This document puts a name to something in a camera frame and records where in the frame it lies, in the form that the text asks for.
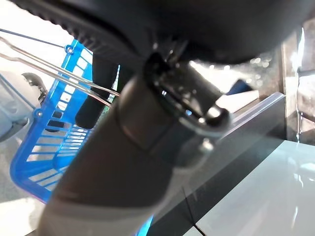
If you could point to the blue plastic shopping basket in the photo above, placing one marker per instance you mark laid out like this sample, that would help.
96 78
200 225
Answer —
17 172

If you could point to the green Sprite bottle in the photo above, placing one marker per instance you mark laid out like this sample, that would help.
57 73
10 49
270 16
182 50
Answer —
109 108

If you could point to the black metal shelf board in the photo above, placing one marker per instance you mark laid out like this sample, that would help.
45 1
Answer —
233 152

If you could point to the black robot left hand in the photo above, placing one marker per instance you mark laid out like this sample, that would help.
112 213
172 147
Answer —
172 24

